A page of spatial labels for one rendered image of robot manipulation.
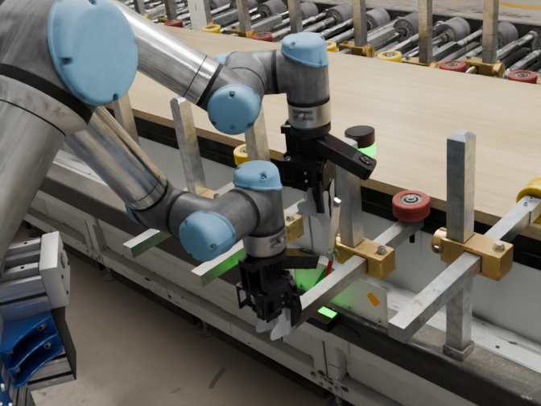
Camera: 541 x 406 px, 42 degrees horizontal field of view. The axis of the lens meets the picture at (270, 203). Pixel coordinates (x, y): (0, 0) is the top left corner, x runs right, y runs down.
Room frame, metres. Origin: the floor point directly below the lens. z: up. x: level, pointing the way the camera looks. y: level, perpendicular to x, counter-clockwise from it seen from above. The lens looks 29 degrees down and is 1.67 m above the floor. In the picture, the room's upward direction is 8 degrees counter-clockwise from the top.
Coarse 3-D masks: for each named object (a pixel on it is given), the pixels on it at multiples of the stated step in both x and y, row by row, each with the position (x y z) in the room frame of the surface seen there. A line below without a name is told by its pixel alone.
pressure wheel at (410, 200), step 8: (400, 192) 1.34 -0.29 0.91; (408, 192) 1.33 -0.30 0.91; (416, 192) 1.33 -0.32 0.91; (392, 200) 1.31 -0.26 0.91; (400, 200) 1.31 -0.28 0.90; (408, 200) 1.30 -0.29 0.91; (416, 200) 1.30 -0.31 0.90; (424, 200) 1.29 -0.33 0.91; (400, 208) 1.28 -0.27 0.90; (408, 208) 1.27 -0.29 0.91; (416, 208) 1.26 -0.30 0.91; (424, 208) 1.27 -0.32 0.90; (400, 216) 1.28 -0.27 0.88; (408, 216) 1.27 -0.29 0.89; (416, 216) 1.26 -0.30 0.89; (424, 216) 1.27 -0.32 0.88
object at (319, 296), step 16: (400, 224) 1.28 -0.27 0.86; (416, 224) 1.29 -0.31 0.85; (384, 240) 1.23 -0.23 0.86; (400, 240) 1.25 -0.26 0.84; (336, 272) 1.14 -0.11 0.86; (352, 272) 1.14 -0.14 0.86; (320, 288) 1.09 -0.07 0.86; (336, 288) 1.10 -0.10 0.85; (304, 304) 1.05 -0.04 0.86; (320, 304) 1.07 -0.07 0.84; (304, 320) 1.04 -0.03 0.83
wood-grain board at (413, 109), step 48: (240, 48) 2.59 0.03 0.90; (144, 96) 2.21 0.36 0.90; (336, 96) 1.97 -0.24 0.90; (384, 96) 1.92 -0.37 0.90; (432, 96) 1.87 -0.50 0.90; (480, 96) 1.82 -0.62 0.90; (528, 96) 1.78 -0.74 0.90; (240, 144) 1.75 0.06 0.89; (384, 144) 1.60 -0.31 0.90; (432, 144) 1.56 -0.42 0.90; (480, 144) 1.53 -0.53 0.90; (528, 144) 1.49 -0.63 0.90; (384, 192) 1.40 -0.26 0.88; (432, 192) 1.33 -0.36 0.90; (480, 192) 1.30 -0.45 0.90
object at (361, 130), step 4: (348, 128) 1.28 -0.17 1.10; (352, 128) 1.27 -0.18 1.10; (356, 128) 1.27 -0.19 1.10; (360, 128) 1.27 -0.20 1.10; (364, 128) 1.27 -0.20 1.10; (368, 128) 1.26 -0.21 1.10; (372, 128) 1.26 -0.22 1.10; (348, 132) 1.26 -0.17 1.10; (352, 132) 1.25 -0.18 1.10; (356, 132) 1.25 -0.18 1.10; (360, 132) 1.25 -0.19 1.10; (364, 132) 1.25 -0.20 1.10; (368, 132) 1.24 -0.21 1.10; (372, 132) 1.24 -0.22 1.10; (352, 136) 1.24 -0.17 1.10; (356, 136) 1.23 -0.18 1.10; (360, 136) 1.23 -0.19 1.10; (364, 136) 1.23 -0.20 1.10; (360, 148) 1.23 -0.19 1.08
